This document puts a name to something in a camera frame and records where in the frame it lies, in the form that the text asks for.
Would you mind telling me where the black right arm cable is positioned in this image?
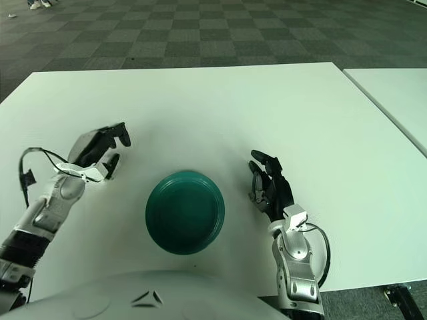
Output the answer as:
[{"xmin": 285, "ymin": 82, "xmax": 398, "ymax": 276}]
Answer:
[{"xmin": 305, "ymin": 223, "xmax": 332, "ymax": 287}]

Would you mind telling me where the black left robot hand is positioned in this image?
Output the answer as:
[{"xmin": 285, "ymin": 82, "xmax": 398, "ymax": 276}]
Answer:
[{"xmin": 67, "ymin": 121, "xmax": 131, "ymax": 181}]

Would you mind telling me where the green round plate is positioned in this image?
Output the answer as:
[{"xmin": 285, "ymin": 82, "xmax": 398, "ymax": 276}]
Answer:
[{"xmin": 145, "ymin": 170, "xmax": 226, "ymax": 256}]

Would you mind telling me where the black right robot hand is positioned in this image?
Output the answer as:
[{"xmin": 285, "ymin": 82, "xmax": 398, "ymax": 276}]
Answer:
[{"xmin": 247, "ymin": 149, "xmax": 295, "ymax": 223}]

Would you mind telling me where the black table foot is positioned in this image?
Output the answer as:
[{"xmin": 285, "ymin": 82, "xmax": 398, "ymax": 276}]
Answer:
[{"xmin": 383, "ymin": 285, "xmax": 418, "ymax": 320}]

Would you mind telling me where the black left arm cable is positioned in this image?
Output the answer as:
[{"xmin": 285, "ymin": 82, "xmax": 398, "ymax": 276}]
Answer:
[{"xmin": 19, "ymin": 147, "xmax": 87, "ymax": 207}]

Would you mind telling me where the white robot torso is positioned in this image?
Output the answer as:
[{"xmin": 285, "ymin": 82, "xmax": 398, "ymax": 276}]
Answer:
[{"xmin": 6, "ymin": 269, "xmax": 294, "ymax": 320}]

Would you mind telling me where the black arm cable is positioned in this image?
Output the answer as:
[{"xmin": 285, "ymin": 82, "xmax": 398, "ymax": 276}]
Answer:
[
  {"xmin": 19, "ymin": 147, "xmax": 87, "ymax": 207},
  {"xmin": 305, "ymin": 223, "xmax": 332, "ymax": 287}
]

